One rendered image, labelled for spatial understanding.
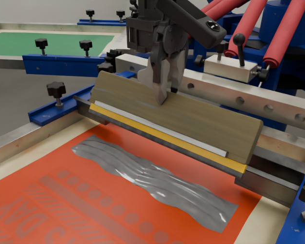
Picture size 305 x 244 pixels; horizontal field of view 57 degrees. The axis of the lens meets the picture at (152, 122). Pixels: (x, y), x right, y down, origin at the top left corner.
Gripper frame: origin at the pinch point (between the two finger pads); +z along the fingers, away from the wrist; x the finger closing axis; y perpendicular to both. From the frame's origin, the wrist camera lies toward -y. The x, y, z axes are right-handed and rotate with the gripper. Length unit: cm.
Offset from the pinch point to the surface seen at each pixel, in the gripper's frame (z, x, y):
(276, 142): 11.2, -13.8, -18.0
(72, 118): 12.1, 4.5, 25.6
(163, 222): 13.8, 15.3, -9.5
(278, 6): -6, -76, 3
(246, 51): 4.2, -48.1, 3.0
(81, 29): 12, -58, 95
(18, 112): 108, -69, 217
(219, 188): 13.8, 3.0, -13.4
